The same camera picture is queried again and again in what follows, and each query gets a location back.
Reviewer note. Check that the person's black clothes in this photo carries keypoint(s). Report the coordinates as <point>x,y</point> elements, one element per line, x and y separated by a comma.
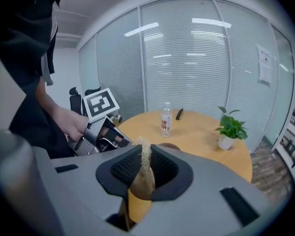
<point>17,58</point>

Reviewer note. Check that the black office chair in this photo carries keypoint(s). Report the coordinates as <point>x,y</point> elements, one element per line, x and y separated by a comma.
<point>88,92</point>
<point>75,101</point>

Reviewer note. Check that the person's left hand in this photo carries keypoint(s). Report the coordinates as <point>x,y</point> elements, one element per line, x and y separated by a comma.
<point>75,125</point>

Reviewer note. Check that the green potted plant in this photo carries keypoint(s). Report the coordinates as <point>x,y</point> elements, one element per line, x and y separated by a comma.
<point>232,128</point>

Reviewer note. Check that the person's left forearm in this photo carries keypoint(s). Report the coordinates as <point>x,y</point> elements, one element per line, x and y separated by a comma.
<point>49,99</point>

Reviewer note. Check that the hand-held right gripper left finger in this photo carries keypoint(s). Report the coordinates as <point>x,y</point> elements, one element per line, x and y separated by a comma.
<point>76,193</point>

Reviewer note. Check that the black metal shelving rack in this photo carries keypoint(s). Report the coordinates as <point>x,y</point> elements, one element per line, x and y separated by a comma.
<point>293,141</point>

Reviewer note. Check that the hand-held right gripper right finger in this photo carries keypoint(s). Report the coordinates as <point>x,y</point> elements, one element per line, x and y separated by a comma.
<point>186,217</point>

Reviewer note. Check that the clear plastic water bottle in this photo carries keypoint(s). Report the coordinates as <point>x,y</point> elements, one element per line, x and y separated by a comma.
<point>166,124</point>

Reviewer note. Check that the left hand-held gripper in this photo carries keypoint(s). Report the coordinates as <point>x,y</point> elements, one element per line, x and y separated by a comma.
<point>100,104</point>

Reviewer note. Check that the black remote control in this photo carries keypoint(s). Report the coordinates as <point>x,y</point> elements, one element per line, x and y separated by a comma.
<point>179,114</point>

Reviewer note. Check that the white paper notice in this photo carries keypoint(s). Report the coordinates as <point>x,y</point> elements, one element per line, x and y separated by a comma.
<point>265,65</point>

